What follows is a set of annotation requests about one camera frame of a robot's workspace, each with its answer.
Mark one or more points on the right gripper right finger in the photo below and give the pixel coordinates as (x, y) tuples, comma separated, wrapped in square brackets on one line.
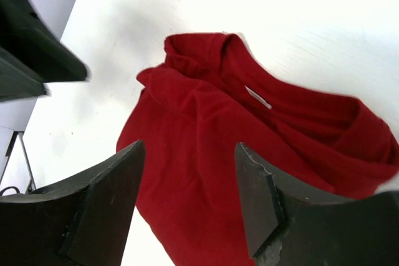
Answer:
[(288, 222)]

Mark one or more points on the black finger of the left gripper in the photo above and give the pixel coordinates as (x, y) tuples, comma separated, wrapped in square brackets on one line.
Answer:
[(31, 56)]

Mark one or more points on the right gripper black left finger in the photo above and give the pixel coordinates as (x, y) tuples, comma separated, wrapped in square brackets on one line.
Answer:
[(80, 220)]

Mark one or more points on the red t shirt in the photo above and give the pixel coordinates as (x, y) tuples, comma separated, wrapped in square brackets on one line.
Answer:
[(210, 94)]

